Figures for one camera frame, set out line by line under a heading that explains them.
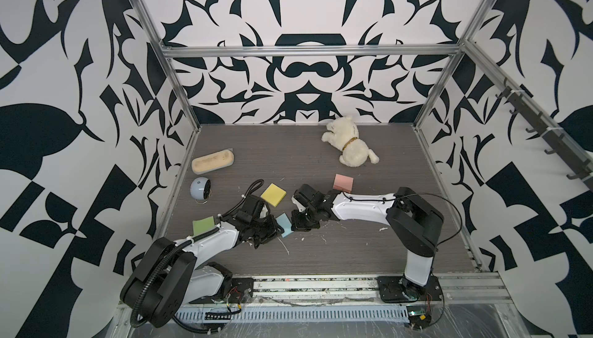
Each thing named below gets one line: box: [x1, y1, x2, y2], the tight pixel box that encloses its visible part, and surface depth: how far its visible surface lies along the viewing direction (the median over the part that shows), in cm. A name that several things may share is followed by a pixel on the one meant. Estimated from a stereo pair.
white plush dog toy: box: [321, 116, 380, 168], surface depth 105 cm
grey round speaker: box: [189, 176, 211, 201], surface depth 91 cm
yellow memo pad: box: [260, 182, 288, 208], surface depth 97 cm
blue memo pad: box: [274, 212, 294, 239], surface depth 87 cm
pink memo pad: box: [332, 172, 355, 193], surface depth 101 cm
